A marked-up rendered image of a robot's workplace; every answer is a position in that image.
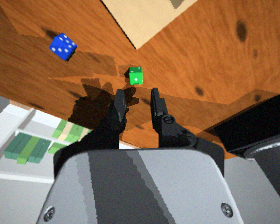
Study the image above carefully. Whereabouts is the green die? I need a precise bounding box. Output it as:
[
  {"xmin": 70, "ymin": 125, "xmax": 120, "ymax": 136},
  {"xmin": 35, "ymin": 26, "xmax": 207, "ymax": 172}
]
[{"xmin": 129, "ymin": 67, "xmax": 143, "ymax": 85}]

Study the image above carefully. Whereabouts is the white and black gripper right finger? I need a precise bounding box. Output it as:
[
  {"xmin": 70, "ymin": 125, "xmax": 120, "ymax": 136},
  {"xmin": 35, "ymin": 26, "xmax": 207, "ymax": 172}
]
[{"xmin": 150, "ymin": 88, "xmax": 225, "ymax": 178}]

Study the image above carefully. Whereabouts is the beige flat mat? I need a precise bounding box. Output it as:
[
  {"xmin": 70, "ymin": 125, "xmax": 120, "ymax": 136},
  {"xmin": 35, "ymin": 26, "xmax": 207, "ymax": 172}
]
[{"xmin": 102, "ymin": 0, "xmax": 197, "ymax": 49}]

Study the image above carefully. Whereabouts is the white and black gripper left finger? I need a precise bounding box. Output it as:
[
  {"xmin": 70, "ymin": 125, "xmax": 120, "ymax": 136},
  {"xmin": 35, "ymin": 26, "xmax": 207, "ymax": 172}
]
[{"xmin": 53, "ymin": 89, "xmax": 126, "ymax": 179}]

